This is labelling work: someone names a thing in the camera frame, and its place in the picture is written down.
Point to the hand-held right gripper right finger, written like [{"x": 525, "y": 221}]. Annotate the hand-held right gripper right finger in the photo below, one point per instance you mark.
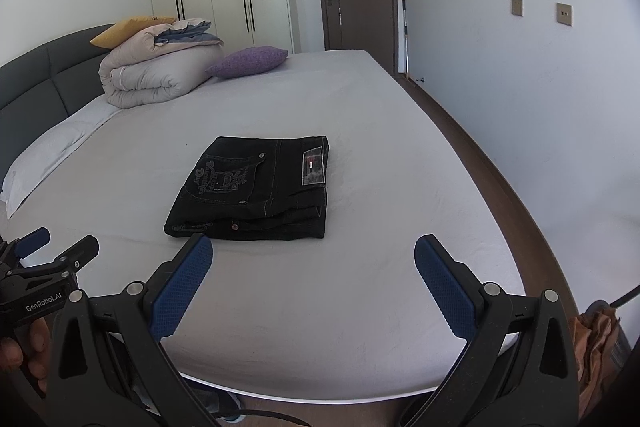
[{"x": 445, "y": 287}]

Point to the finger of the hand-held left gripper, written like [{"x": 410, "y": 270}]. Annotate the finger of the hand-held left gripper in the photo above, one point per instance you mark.
[
  {"x": 32, "y": 241},
  {"x": 75, "y": 257}
]

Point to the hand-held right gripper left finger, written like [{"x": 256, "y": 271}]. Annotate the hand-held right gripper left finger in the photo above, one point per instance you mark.
[{"x": 182, "y": 287}]

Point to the black denim pants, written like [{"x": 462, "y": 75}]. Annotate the black denim pants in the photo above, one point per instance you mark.
[{"x": 250, "y": 197}]

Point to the person's left hand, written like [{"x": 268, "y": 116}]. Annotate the person's left hand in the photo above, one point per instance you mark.
[{"x": 39, "y": 347}]

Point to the white pillow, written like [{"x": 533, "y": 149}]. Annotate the white pillow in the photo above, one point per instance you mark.
[{"x": 45, "y": 152}]

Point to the grey padded headboard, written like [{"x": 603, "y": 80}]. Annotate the grey padded headboard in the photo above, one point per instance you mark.
[{"x": 35, "y": 87}]

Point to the brown paper bag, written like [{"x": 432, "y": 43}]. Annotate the brown paper bag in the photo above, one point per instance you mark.
[{"x": 595, "y": 347}]

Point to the folded beige duvet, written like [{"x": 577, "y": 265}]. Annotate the folded beige duvet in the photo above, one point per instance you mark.
[{"x": 150, "y": 72}]

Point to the bed with white sheet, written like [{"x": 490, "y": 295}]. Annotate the bed with white sheet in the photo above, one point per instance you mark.
[{"x": 350, "y": 107}]

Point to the yellow pillow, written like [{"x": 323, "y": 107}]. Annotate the yellow pillow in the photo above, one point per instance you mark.
[{"x": 120, "y": 34}]

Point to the purple pillow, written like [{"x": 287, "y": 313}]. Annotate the purple pillow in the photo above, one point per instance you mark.
[{"x": 247, "y": 59}]

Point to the blue grey folded cloth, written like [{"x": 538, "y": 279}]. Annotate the blue grey folded cloth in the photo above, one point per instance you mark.
[{"x": 190, "y": 38}]

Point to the gold wall socket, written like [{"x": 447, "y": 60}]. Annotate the gold wall socket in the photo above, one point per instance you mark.
[
  {"x": 564, "y": 14},
  {"x": 517, "y": 7}
]

